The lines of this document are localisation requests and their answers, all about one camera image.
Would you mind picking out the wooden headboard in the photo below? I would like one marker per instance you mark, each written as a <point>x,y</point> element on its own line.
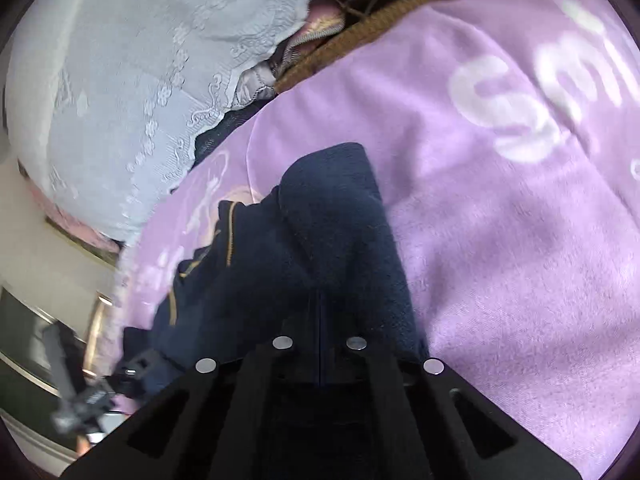
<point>102,330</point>

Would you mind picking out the pink floral cloth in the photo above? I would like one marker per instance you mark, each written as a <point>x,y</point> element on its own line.
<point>75,220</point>

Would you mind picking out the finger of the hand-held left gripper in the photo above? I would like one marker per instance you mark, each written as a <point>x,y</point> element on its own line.
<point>142,367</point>

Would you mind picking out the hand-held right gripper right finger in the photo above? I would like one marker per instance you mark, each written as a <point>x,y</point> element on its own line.
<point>361,377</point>

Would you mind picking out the window with metal frame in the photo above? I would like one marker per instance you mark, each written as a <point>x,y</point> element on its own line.
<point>25,340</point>

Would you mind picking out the navy blue knit garment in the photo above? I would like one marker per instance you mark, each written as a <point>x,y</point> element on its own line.
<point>325,220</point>

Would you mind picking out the dark cloth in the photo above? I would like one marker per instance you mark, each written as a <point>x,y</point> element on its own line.
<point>225,130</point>

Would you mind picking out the white lace cloth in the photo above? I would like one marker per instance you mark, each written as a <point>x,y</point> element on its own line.
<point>125,60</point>

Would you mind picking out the purple printed blanket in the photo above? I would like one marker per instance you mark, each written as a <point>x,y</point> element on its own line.
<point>500,240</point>

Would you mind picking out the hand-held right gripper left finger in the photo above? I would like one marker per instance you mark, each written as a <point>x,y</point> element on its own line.
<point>280,377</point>

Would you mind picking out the brown woven mat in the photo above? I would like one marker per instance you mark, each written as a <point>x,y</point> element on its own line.
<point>400,7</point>

